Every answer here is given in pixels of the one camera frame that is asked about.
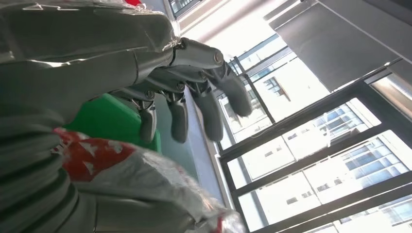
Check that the grey package with red print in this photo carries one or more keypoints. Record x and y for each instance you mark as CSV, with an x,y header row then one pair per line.
x,y
138,173

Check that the green conveyor belt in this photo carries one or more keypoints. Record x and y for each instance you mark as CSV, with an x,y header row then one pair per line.
x,y
106,119

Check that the black window frame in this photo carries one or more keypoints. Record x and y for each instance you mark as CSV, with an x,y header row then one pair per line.
x,y
367,93

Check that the grey roller blind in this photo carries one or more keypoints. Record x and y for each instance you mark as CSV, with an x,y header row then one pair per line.
x,y
338,41

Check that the white building outside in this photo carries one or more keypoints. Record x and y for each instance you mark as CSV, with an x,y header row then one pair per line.
x,y
289,193

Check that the ribbed grey left arm sleeve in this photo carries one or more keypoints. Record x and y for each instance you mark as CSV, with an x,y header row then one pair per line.
x,y
29,180

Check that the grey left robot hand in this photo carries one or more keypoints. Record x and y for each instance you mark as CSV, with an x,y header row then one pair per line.
x,y
80,54

